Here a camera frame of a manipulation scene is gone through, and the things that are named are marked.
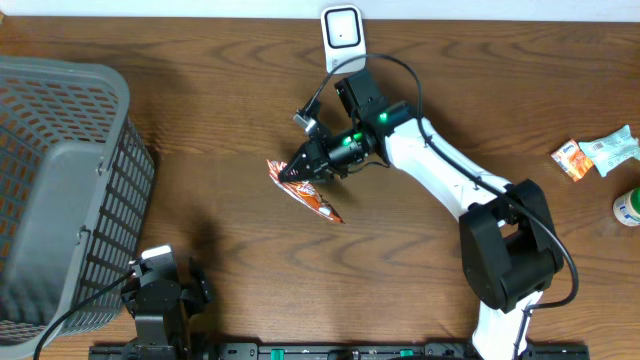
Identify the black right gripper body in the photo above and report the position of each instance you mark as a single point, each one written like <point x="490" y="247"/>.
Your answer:
<point x="331" y="154"/>

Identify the mint green snack packet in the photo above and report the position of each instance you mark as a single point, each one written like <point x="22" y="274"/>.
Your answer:
<point x="610" y="151"/>

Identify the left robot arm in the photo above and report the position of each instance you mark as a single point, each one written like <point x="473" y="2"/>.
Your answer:
<point x="171" y="330"/>

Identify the red chocolate bar wrapper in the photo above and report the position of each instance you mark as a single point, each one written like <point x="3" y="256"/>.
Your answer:
<point x="305" y="193"/>

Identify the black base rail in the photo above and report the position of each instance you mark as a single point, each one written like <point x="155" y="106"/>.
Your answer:
<point x="252" y="351"/>

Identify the grey plastic shopping basket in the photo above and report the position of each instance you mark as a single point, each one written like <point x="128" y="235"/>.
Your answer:
<point x="76" y="182"/>

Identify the green lid white jar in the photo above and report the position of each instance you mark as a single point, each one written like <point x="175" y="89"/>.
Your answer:
<point x="626" y="208"/>

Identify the white barcode scanner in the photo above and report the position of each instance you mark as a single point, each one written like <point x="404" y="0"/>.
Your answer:
<point x="343" y="34"/>

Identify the orange tissue packet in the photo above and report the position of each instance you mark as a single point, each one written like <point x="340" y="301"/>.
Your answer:
<point x="572" y="160"/>

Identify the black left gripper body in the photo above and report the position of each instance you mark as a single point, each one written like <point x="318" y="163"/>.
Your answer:
<point x="186" y="302"/>

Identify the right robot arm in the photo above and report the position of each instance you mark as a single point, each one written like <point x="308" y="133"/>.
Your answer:
<point x="510" y="250"/>

